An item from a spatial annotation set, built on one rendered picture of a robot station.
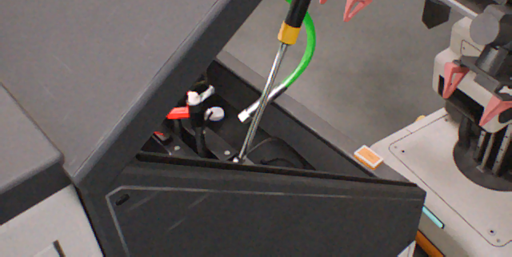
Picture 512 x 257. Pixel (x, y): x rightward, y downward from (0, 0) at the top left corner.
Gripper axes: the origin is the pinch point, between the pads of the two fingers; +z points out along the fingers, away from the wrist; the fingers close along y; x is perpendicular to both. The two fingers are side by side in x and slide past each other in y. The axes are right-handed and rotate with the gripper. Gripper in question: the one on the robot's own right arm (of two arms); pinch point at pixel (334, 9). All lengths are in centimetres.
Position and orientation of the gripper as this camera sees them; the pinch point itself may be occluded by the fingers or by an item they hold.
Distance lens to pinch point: 146.1
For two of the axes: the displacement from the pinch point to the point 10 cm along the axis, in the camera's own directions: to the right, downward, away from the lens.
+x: 7.8, -0.2, 6.3
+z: -3.5, 8.2, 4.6
